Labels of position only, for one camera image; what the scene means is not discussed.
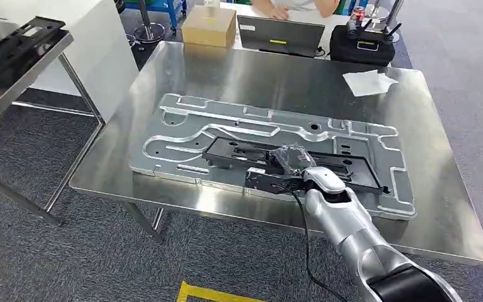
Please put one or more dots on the black stanchion with round base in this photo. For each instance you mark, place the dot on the black stanchion with round base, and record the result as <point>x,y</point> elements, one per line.
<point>149,31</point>

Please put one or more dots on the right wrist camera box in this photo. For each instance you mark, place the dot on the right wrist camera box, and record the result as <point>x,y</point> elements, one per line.
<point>266,181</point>

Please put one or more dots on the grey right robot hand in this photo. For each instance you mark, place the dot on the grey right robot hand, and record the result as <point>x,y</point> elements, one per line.
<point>293,160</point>

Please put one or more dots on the black case with antennas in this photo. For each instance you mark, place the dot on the black case with antennas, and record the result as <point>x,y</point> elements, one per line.
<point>360,52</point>

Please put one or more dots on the aluminium fixture plate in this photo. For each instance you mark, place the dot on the aluminium fixture plate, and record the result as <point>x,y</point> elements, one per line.
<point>208,121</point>

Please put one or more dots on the yellow floor tape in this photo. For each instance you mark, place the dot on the yellow floor tape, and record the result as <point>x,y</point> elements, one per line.
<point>208,294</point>

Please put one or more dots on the stack of black frames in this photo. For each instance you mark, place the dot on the stack of black frames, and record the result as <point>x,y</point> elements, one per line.
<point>12,52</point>

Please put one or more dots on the white paper sheet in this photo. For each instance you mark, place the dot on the white paper sheet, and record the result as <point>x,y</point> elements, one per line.
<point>368,82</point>

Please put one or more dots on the red drink can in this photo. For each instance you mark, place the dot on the red drink can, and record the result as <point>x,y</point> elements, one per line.
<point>357,13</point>

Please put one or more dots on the cardboard box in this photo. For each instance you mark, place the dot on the cardboard box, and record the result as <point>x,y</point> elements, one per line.
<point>208,27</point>

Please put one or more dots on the person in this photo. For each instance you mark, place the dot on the person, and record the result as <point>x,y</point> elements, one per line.
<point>279,10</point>

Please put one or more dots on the chrome stand post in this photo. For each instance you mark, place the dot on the chrome stand post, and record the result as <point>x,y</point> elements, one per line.
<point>391,12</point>

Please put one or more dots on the steel work table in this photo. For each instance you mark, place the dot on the steel work table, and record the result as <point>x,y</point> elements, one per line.
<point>241,75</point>

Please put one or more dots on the steel side table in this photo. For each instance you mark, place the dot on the steel side table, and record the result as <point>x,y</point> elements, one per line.
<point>0,96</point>

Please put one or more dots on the blue metal shelf rack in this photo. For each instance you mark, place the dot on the blue metal shelf rack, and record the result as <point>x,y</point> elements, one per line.
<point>162,6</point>

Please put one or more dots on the black plastic plate frame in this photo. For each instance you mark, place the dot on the black plastic plate frame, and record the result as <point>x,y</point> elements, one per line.
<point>233,154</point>

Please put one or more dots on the dark grey laptop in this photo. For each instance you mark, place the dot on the dark grey laptop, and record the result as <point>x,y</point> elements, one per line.
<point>281,35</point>

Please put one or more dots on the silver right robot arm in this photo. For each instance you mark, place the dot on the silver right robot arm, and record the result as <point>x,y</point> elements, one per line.
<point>350,225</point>

